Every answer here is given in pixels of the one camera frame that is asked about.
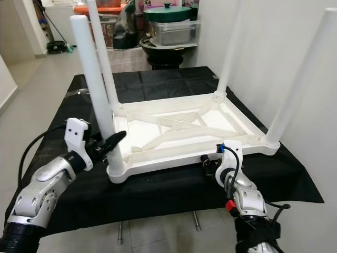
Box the dark printed flat box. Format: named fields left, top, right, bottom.
left=182, top=0, right=201, bottom=21

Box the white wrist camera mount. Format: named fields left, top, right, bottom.
left=215, top=141, right=243, bottom=186
left=64, top=119, right=91, bottom=172

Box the clear plastic container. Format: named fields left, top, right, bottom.
left=146, top=20, right=202, bottom=47

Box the mop with green head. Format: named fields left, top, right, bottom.
left=34, top=0, right=73, bottom=53

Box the brown printed carton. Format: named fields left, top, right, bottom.
left=103, top=21, right=116, bottom=49

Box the green pot with lid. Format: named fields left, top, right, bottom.
left=143, top=3, right=193, bottom=23

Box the white chest freezer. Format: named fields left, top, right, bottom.
left=45, top=3, right=82, bottom=43

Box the black plastic bag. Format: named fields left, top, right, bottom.
left=113, top=3, right=137, bottom=49

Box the orange plastic tray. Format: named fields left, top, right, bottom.
left=74, top=4, right=122, bottom=15

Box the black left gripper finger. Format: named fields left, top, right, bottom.
left=97, top=130, right=127, bottom=154

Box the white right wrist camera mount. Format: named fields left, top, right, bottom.
left=215, top=141, right=243, bottom=186

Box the translucent storage box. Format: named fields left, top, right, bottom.
left=111, top=47, right=148, bottom=73

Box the white plastic children table top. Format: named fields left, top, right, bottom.
left=106, top=91, right=281, bottom=184

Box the black plastic table cover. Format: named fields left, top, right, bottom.
left=4, top=66, right=324, bottom=232

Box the black round wok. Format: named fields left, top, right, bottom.
left=138, top=37, right=198, bottom=56

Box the black round robot vacuum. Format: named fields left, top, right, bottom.
left=46, top=41, right=69, bottom=53

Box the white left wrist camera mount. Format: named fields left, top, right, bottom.
left=64, top=119, right=91, bottom=172

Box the black wooden stool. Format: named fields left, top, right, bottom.
left=146, top=52, right=182, bottom=70

